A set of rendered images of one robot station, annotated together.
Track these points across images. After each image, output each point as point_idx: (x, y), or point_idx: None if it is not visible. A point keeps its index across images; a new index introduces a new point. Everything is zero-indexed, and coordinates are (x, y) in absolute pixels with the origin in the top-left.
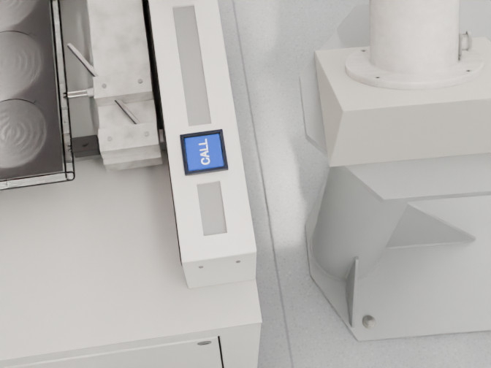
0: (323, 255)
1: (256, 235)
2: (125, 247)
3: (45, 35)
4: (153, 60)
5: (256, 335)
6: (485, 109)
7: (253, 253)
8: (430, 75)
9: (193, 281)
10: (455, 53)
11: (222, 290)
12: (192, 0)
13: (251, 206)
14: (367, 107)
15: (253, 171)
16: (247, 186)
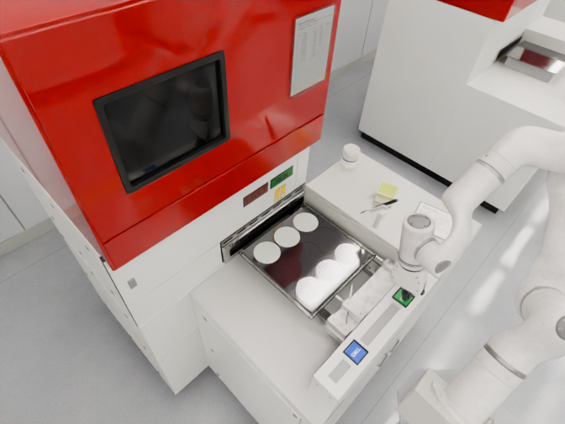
0: None
1: (355, 419)
2: (304, 356)
3: (347, 274)
4: None
5: None
6: None
7: (336, 399)
8: (462, 416)
9: (311, 389)
10: (481, 421)
11: (317, 404)
12: (400, 306)
13: (364, 407)
14: (425, 398)
15: (376, 397)
16: (369, 400)
